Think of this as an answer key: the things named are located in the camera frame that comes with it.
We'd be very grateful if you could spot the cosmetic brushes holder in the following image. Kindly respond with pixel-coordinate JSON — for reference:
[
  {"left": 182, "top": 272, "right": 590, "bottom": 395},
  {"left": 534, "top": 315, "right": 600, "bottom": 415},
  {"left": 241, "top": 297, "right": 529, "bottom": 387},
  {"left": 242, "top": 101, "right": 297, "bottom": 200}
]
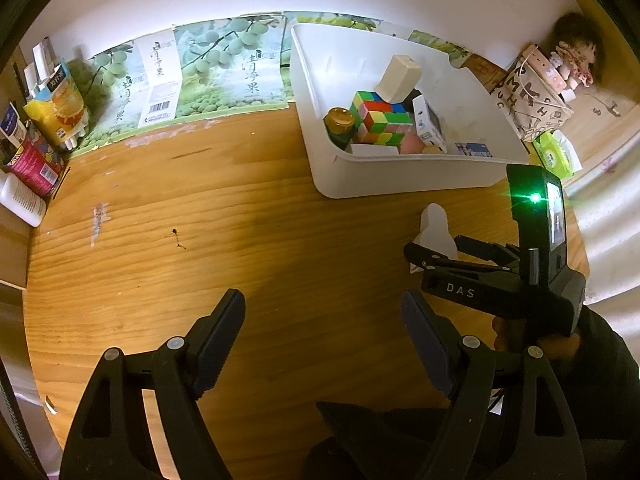
[{"left": 25, "top": 37, "right": 57, "bottom": 92}]

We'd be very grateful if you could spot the white plastic storage bin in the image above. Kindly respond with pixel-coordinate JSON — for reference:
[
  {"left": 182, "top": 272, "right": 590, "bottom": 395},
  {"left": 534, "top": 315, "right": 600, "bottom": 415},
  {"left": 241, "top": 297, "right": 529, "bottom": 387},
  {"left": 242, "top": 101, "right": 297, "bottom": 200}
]
[{"left": 290, "top": 22, "right": 530, "bottom": 200}]

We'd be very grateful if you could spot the cream rectangular case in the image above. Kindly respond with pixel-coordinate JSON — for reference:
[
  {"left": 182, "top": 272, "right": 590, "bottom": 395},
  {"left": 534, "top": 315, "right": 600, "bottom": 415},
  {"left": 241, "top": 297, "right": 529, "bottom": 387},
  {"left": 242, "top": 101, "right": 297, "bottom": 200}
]
[{"left": 375, "top": 55, "right": 422, "bottom": 102}]

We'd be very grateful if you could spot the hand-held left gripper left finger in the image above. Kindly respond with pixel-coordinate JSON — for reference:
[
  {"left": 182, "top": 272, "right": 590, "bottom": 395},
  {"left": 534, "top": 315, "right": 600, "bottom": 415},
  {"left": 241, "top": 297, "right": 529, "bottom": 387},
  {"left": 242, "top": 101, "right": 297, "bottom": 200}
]
[{"left": 60, "top": 287, "right": 247, "bottom": 480}]

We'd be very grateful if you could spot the brown-haired cloth doll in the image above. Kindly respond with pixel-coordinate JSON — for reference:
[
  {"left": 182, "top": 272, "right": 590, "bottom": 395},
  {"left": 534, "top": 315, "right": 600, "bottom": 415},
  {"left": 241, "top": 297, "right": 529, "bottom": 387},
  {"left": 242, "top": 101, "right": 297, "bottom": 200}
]
[{"left": 547, "top": 12, "right": 606, "bottom": 88}]

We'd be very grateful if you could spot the beige printed fabric bag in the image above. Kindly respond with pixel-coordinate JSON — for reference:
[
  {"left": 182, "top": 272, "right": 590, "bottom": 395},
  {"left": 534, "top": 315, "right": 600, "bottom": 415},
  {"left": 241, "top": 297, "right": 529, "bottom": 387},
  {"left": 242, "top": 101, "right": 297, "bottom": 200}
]
[{"left": 492, "top": 60, "right": 573, "bottom": 141}]

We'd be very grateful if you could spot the green tissue pack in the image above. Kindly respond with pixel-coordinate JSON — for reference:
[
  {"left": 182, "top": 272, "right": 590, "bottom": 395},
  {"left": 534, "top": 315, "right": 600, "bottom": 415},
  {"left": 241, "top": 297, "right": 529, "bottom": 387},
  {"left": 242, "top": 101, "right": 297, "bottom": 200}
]
[{"left": 532, "top": 130, "right": 583, "bottom": 178}]

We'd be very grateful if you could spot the green fruit poster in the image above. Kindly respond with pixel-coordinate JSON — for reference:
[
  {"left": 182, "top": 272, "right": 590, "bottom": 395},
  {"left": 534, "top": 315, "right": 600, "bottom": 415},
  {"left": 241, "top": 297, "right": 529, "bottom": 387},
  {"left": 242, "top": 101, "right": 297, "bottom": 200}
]
[{"left": 70, "top": 10, "right": 473, "bottom": 153}]

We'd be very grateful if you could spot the white compact camera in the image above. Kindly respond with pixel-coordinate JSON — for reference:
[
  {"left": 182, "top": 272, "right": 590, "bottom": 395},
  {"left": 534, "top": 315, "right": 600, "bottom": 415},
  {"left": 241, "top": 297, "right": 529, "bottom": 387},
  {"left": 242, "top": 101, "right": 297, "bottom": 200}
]
[{"left": 412, "top": 94, "right": 447, "bottom": 153}]

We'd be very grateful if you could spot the pink powder puff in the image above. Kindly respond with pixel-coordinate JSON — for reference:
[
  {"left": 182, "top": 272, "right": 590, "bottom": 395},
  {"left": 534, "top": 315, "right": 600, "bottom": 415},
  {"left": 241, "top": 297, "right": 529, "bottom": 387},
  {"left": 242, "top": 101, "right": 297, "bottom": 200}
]
[{"left": 400, "top": 132, "right": 426, "bottom": 156}]

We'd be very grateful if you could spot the green perfume bottle gold cap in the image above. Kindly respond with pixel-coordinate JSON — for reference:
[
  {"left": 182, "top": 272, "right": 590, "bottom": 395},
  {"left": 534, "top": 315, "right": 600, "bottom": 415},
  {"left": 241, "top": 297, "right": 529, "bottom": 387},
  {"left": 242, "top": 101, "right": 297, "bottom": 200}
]
[{"left": 324, "top": 107, "right": 357, "bottom": 150}]

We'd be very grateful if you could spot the yellow drink carton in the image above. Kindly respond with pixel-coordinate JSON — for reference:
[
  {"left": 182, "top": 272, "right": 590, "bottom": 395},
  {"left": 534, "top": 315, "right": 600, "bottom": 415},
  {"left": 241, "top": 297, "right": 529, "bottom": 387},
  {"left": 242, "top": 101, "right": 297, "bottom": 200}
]
[{"left": 22, "top": 62, "right": 91, "bottom": 151}]

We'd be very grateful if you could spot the white squeeze bottle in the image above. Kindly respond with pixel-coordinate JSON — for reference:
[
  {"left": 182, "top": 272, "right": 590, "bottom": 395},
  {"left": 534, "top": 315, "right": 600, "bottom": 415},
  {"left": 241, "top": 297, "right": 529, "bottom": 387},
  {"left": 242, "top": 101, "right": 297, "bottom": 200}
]
[{"left": 0, "top": 172, "right": 48, "bottom": 228}]

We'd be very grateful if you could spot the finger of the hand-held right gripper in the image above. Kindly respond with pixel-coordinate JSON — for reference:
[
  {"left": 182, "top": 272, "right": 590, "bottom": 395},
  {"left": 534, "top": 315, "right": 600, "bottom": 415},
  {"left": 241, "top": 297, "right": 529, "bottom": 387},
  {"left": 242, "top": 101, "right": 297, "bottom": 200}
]
[
  {"left": 404, "top": 242, "right": 522, "bottom": 277},
  {"left": 454, "top": 234, "right": 522, "bottom": 263}
]

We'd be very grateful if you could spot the colourful puzzle cube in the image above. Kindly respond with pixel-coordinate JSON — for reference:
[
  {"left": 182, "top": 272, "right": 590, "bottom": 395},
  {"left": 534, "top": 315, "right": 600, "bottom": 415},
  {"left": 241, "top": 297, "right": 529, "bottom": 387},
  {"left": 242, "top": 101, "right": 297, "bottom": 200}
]
[{"left": 350, "top": 90, "right": 416, "bottom": 147}]

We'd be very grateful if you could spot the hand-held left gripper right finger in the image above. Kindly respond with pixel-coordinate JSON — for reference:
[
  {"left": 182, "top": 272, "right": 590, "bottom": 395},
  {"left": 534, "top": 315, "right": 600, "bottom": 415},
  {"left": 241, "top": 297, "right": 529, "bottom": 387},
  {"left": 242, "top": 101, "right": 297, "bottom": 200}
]
[{"left": 400, "top": 290, "right": 587, "bottom": 480}]

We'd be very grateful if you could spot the person's right forearm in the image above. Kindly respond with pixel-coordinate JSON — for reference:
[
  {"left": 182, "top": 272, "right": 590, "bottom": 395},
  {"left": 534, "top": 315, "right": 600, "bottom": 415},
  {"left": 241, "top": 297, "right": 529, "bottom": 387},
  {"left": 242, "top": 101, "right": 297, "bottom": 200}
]
[{"left": 570, "top": 305, "right": 640, "bottom": 466}]

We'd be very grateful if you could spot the white carton box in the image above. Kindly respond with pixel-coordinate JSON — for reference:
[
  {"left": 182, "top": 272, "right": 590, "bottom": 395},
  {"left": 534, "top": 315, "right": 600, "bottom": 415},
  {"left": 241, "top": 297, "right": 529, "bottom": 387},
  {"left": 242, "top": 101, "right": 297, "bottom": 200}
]
[{"left": 135, "top": 31, "right": 183, "bottom": 129}]

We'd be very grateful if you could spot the pink tube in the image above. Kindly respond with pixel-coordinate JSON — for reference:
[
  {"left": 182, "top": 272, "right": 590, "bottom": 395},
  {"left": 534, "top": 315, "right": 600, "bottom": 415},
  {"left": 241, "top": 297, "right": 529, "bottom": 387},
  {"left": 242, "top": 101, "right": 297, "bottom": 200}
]
[{"left": 5, "top": 130, "right": 68, "bottom": 196}]

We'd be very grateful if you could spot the person's right hand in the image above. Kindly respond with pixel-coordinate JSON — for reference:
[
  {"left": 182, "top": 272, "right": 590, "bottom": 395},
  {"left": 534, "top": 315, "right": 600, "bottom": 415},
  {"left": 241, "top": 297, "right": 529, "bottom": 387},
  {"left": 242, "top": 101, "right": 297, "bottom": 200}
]
[{"left": 491, "top": 312, "right": 583, "bottom": 363}]

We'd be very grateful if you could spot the blue and white box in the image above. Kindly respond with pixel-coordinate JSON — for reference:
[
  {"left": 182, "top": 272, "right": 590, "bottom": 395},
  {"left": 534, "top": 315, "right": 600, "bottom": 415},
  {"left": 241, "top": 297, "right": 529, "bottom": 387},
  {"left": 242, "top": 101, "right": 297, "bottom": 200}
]
[{"left": 454, "top": 141, "right": 496, "bottom": 157}]

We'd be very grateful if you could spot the white handheld fan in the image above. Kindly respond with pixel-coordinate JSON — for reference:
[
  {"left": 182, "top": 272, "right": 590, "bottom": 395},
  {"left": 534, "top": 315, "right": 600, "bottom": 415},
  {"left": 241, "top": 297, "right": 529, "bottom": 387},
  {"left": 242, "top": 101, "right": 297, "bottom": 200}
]
[{"left": 411, "top": 203, "right": 458, "bottom": 276}]

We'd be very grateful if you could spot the brown printed paper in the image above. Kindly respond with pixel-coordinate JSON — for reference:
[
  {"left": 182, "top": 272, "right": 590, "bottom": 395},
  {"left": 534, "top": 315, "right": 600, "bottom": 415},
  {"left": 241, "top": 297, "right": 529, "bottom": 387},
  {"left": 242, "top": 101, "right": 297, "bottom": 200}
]
[{"left": 472, "top": 55, "right": 511, "bottom": 86}]

